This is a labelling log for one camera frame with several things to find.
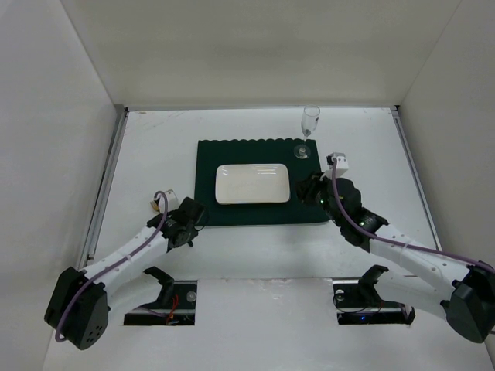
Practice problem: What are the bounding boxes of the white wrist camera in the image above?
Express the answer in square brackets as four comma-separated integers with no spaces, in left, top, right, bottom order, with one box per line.
[326,152,349,174]
[150,189,179,213]

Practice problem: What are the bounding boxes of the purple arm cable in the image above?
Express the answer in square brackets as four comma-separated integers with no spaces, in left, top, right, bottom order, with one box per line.
[55,190,168,343]
[328,156,495,271]

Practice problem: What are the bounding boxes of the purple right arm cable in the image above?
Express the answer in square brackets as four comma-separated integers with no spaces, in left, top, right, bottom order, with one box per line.
[328,156,495,271]

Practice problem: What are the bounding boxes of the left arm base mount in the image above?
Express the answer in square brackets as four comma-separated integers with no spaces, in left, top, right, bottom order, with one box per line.
[123,281,198,327]

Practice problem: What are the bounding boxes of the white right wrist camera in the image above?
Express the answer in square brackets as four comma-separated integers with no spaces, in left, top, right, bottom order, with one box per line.
[326,152,349,174]

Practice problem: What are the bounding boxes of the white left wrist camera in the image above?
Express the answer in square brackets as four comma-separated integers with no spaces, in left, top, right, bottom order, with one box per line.
[150,189,179,213]

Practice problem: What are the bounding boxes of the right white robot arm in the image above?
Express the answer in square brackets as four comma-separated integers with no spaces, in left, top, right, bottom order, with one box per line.
[295,172,494,343]

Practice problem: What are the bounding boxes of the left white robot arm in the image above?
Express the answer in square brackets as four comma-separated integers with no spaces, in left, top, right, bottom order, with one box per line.
[44,191,207,350]

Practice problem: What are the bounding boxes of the white rectangular plate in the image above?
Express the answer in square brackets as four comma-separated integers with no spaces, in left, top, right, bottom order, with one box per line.
[214,164,291,205]

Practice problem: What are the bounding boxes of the aluminium frame rail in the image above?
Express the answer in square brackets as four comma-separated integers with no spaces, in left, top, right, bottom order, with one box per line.
[390,106,443,252]
[76,104,128,269]

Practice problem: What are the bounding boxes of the dark green cloth placemat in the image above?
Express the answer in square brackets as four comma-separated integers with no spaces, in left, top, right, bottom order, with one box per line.
[194,138,329,226]

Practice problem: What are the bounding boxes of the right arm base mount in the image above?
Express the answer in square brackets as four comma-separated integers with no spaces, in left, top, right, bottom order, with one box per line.
[333,278,415,325]

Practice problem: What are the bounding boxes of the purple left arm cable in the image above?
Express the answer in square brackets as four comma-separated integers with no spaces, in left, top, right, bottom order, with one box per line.
[55,190,168,343]

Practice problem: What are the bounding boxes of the clear champagne glass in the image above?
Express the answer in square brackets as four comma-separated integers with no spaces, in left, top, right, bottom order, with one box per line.
[294,105,320,159]

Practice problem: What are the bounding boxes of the left aluminium frame rail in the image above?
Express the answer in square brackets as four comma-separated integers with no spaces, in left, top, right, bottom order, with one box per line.
[76,104,128,269]

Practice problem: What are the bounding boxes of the right aluminium frame rail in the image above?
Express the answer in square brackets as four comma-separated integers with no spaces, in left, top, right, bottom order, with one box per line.
[390,106,443,252]

